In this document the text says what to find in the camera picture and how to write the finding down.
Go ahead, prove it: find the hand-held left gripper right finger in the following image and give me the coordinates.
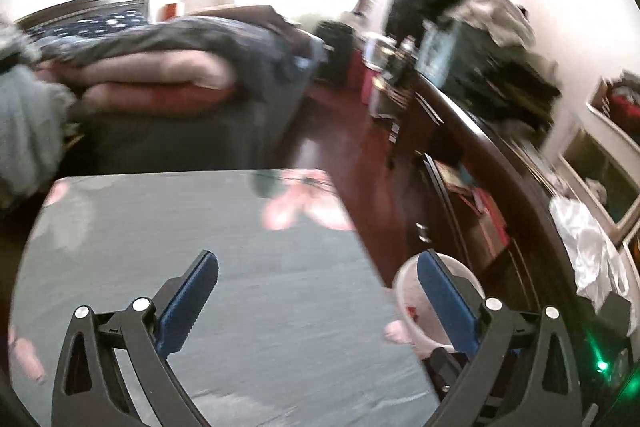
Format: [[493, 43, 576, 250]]
[[416, 249, 584, 427]]

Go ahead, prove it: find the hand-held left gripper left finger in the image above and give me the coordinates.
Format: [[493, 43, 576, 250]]
[[51, 249, 220, 427]]

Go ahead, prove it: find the white pink-speckled bin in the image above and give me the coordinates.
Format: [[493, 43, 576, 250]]
[[392, 253, 487, 359]]

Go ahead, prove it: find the white crumpled cloth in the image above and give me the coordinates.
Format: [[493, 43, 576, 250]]
[[549, 196, 632, 314]]

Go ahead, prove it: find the red book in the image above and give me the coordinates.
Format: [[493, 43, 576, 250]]
[[469, 187, 512, 259]]

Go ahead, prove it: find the grey mat with pink flowers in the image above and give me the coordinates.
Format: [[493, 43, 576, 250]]
[[9, 168, 442, 427]]

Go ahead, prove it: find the framed mirror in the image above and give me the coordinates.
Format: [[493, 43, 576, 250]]
[[554, 71, 640, 250]]

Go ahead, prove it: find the bed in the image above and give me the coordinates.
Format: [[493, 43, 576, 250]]
[[15, 0, 327, 178]]

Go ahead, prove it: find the dark wooden dresser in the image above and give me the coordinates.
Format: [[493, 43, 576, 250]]
[[370, 57, 640, 358]]

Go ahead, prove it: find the red storage box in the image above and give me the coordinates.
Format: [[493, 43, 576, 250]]
[[359, 52, 382, 104]]

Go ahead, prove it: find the light grey cloth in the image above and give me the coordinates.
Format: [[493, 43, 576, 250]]
[[0, 24, 77, 210]]

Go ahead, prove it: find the pink blanket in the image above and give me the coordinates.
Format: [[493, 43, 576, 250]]
[[35, 51, 237, 114]]

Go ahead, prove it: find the flat screen monitor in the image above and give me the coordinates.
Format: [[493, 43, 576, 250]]
[[416, 19, 482, 88]]

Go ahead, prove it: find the blue patterned duvet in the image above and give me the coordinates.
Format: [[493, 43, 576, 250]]
[[25, 14, 323, 108]]

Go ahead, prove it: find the pile of clothes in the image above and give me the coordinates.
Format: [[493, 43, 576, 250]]
[[447, 0, 562, 130]]

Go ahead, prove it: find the black suitcase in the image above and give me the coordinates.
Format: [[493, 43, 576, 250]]
[[315, 21, 354, 86]]

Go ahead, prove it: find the brown cloth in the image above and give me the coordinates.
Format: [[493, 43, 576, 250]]
[[185, 4, 312, 40]]

